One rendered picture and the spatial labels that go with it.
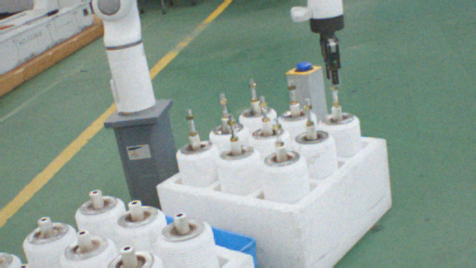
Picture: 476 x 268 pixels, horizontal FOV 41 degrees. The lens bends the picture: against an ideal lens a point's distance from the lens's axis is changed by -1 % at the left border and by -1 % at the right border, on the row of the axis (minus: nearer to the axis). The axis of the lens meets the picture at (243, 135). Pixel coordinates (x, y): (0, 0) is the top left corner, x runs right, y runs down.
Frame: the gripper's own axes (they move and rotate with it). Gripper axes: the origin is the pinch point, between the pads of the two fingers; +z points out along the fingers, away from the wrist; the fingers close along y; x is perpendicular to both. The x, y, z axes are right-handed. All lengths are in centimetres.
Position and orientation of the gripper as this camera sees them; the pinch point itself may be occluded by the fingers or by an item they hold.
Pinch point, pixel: (333, 76)
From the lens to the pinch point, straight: 146.4
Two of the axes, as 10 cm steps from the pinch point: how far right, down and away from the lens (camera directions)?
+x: -9.9, 1.5, 0.5
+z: 1.5, 9.3, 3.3
